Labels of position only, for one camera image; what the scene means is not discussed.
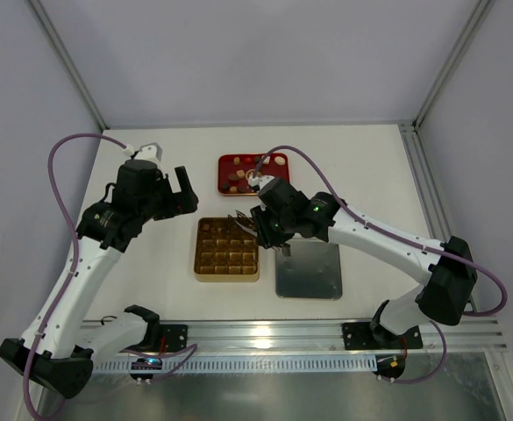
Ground metal tongs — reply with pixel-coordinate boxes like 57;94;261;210
227;210;293;257

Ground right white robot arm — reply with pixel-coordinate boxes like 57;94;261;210
249;175;477;348

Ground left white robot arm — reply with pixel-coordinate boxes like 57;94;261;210
0;159;198;399

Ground beige oval chocolate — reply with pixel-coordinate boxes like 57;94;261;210
274;156;285;166

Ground red chocolate tray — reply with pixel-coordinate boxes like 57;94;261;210
217;153;289;196

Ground gold chocolate box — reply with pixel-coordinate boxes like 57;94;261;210
193;217;260;283

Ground silver tin lid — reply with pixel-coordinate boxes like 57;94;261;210
275;239;343;301

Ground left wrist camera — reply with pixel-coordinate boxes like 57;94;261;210
134;143;162;166

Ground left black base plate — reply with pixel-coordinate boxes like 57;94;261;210
159;324;189;354

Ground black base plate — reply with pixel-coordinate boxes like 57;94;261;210
341;321;424;351
159;324;189;354

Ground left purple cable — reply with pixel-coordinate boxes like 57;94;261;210
22;133;198;417

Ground purple cable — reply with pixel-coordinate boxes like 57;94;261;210
22;133;198;417
249;145;509;386

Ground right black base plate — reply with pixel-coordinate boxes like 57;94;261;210
341;321;424;351

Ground slotted cable duct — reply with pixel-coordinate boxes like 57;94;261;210
94;353;377;375

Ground aluminium rail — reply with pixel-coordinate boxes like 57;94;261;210
183;318;507;353

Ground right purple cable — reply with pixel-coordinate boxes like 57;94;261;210
249;145;509;386

